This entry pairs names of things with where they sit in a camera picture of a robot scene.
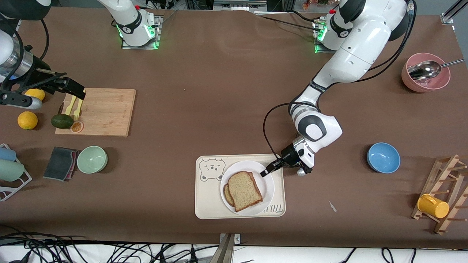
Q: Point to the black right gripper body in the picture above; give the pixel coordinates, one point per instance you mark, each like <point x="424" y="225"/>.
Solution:
<point x="41" y="77"/>

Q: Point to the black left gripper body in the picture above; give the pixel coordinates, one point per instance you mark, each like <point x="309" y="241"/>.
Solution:
<point x="287" y="155"/>

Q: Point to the white round plate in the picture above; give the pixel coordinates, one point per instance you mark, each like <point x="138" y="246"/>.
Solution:
<point x="241" y="166"/>

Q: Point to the plain bread slice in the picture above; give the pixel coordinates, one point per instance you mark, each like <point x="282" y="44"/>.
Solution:
<point x="245" y="191"/>

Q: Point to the toast with fried egg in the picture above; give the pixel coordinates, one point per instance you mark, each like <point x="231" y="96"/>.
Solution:
<point x="226" y="195"/>

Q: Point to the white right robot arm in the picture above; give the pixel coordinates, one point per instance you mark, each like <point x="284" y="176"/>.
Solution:
<point x="128" y="18"/>

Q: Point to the yellow plastic knife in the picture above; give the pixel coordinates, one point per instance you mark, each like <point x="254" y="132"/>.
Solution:
<point x="70" y="107"/>

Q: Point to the yellow plastic fork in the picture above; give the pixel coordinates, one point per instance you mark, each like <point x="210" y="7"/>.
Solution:
<point x="78" y="109"/>

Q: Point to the yellow lemon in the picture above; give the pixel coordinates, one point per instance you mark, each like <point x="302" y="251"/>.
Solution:
<point x="37" y="94"/>
<point x="27" y="120"/>

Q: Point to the dark green avocado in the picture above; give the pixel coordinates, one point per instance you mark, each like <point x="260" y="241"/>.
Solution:
<point x="62" y="121"/>

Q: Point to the orange slice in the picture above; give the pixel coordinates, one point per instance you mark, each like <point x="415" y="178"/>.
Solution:
<point x="77" y="127"/>

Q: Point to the bamboo cutting board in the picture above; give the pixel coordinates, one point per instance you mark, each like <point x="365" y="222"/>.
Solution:
<point x="109" y="109"/>

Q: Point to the white tape scrap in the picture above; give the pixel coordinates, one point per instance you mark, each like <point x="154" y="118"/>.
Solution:
<point x="332" y="206"/>

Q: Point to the cream bear print tray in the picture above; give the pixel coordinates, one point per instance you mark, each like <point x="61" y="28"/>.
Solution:
<point x="208" y="199"/>

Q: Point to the pale green bowl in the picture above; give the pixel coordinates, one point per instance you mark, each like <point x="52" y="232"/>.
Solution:
<point x="92" y="159"/>

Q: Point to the dark grey cloth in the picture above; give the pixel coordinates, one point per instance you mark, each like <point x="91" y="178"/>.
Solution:
<point x="58" y="163"/>

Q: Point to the light blue cup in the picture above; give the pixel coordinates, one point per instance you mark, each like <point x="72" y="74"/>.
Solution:
<point x="6" y="154"/>

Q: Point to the blue bowl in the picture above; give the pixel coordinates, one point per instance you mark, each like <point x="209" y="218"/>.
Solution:
<point x="383" y="157"/>

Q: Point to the pale green cup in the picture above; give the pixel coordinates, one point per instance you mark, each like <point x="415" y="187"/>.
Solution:
<point x="10" y="170"/>

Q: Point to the pink bowl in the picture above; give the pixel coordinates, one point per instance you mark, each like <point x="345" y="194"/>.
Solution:
<point x="426" y="87"/>

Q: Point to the yellow mug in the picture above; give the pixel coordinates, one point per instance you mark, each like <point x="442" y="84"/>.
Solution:
<point x="433" y="206"/>

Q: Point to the wooden mug rack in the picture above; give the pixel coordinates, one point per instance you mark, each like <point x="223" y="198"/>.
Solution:
<point x="444" y="171"/>

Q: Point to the metal spoon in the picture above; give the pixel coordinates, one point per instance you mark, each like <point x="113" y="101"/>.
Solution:
<point x="424" y="70"/>

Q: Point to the metal table bracket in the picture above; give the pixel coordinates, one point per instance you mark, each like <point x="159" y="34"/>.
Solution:
<point x="228" y="250"/>

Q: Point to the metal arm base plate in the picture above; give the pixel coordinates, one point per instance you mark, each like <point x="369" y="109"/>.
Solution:
<point x="318" y="51"/>
<point x="158" y="34"/>

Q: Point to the aluminium corner bracket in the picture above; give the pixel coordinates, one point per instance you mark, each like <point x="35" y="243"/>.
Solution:
<point x="453" y="12"/>

